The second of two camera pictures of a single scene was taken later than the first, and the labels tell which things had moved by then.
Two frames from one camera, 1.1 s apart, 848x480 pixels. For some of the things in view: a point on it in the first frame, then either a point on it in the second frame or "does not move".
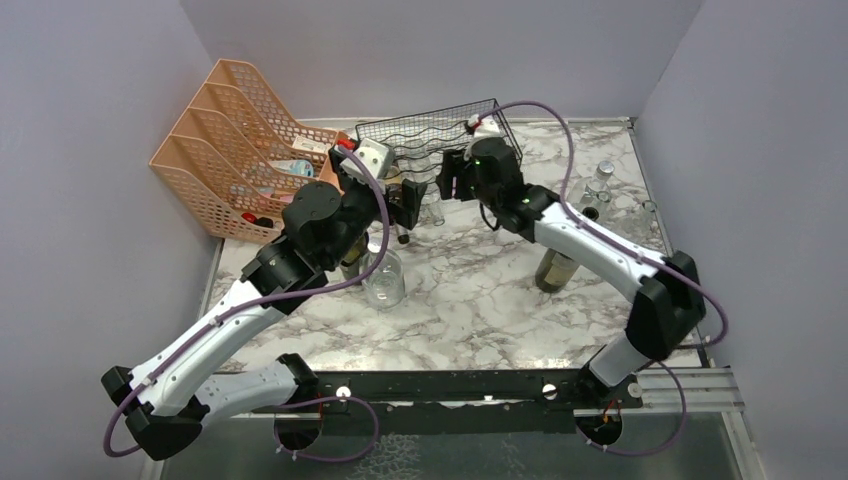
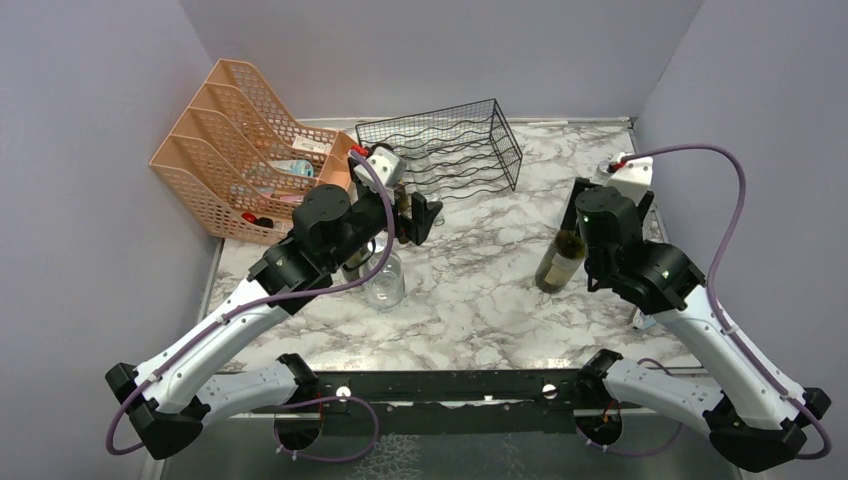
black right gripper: [453, 165] -> [581, 184]
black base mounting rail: [477, 402] does not move
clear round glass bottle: [385, 288] does not move
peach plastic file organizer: [232, 156] does not move
